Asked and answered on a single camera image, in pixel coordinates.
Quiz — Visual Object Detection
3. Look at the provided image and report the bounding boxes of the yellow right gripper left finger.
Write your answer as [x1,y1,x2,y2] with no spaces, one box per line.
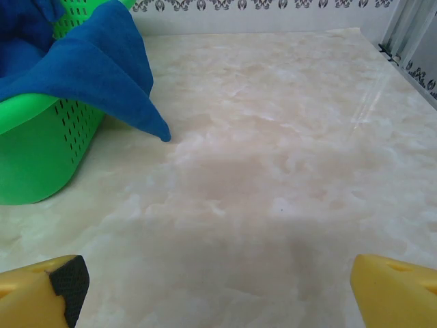
[0,254,90,328]

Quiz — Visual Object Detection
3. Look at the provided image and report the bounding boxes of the blue t-shirt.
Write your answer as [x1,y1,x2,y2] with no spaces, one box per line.
[0,0,172,144]

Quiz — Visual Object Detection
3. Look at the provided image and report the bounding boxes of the green plastic basket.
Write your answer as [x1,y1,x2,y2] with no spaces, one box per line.
[0,0,137,206]

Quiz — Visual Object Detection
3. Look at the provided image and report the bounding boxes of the aluminium frame post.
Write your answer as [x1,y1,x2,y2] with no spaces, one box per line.
[377,0,437,81]

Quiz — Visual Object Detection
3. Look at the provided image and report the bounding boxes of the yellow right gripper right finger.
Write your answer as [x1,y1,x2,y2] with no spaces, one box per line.
[350,253,437,328]

